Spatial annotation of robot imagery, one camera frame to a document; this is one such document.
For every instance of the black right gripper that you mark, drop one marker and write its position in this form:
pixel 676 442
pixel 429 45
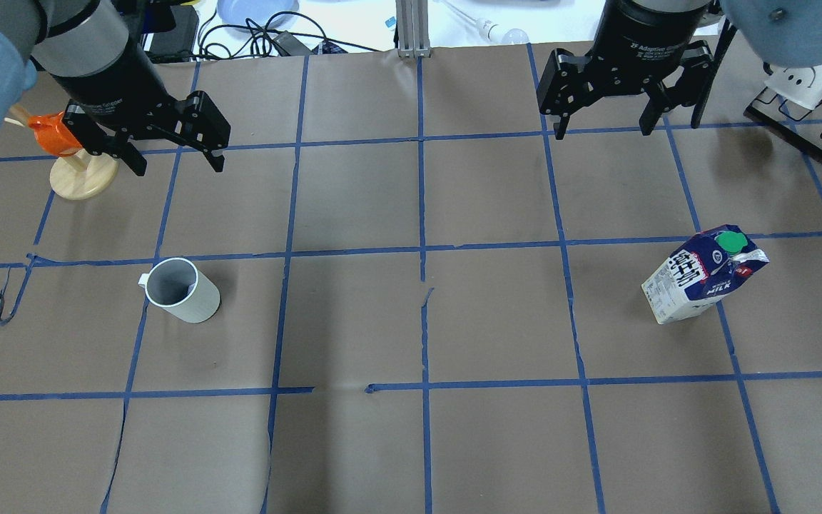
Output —
pixel 645 37

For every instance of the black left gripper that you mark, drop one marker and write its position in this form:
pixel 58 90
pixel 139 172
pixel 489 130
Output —
pixel 113 80

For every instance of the white ribbed mug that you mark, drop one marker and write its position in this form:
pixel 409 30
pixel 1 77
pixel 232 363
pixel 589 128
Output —
pixel 177 286

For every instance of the blue white milk carton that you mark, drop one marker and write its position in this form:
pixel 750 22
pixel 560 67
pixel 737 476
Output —
pixel 710 265

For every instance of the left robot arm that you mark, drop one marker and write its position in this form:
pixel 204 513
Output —
pixel 76 38

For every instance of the orange cup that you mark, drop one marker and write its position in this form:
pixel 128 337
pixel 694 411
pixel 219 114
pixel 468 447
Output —
pixel 53 136

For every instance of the wooden mug tree stand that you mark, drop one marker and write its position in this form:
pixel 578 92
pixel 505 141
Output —
pixel 74 178

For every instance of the black power adapter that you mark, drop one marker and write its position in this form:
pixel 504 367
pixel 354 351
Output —
pixel 173 32

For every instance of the light blue plate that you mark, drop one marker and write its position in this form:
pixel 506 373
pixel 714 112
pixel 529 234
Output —
pixel 237 12

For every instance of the white light bulb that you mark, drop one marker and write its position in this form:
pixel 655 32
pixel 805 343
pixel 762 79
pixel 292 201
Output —
pixel 497 33

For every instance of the white mug on rack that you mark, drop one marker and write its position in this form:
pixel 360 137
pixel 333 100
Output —
pixel 800 85

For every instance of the aluminium frame post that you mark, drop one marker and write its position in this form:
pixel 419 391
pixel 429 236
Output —
pixel 412 34

